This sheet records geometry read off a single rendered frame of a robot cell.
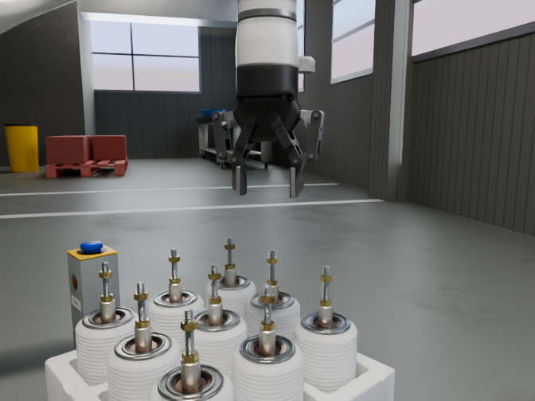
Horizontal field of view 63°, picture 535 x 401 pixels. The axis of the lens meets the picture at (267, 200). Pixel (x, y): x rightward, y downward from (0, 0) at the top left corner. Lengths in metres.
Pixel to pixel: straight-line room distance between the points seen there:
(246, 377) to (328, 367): 0.14
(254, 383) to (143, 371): 0.14
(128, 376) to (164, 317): 0.17
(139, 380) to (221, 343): 0.12
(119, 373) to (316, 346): 0.27
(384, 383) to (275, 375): 0.20
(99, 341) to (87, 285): 0.18
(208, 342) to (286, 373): 0.13
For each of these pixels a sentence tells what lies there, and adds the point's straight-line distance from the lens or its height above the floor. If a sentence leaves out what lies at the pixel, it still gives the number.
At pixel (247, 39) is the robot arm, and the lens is 0.52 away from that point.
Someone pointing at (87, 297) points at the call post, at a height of 0.24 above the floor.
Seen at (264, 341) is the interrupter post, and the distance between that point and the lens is 0.60.
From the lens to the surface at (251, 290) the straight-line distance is 0.83.
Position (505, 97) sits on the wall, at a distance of 2.76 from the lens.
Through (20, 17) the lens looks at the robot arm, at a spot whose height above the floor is 0.70.
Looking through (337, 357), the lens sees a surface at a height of 0.22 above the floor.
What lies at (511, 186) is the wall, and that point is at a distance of 2.71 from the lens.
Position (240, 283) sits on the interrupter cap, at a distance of 0.84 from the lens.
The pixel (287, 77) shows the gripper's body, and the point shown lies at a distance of 0.51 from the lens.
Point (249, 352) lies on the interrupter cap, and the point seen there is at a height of 0.25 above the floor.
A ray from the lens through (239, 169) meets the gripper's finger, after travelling 0.54.
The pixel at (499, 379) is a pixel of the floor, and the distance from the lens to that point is 1.15.
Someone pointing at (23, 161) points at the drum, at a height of 0.14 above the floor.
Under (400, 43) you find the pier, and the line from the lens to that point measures 3.48.
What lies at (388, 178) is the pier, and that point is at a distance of 3.42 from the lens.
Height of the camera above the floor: 0.54
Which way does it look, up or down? 9 degrees down
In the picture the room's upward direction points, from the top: straight up
